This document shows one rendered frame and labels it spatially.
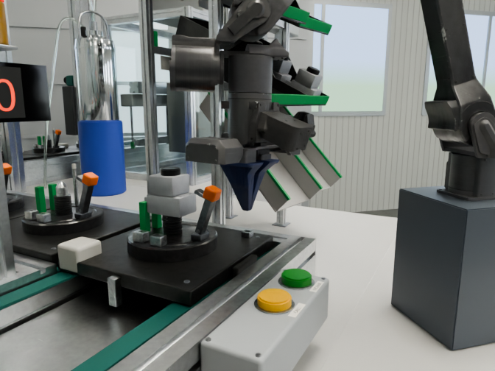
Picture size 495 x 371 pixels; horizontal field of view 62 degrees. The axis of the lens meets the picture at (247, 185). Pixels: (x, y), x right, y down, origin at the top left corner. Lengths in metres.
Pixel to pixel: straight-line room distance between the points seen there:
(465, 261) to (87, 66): 1.31
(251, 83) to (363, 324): 0.40
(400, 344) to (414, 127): 4.43
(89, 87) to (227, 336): 1.24
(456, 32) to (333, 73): 3.82
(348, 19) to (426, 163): 1.86
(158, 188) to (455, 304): 0.45
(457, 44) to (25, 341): 0.66
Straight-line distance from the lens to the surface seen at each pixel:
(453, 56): 0.63
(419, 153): 5.09
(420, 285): 0.69
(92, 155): 1.56
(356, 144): 4.61
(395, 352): 0.64
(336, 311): 0.72
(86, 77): 1.57
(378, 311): 0.73
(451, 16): 0.63
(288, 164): 0.91
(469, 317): 0.66
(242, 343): 0.44
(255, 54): 0.53
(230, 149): 0.47
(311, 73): 0.96
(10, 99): 0.58
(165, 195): 0.63
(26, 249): 0.73
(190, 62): 0.52
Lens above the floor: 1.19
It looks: 11 degrees down
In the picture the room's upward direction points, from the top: straight up
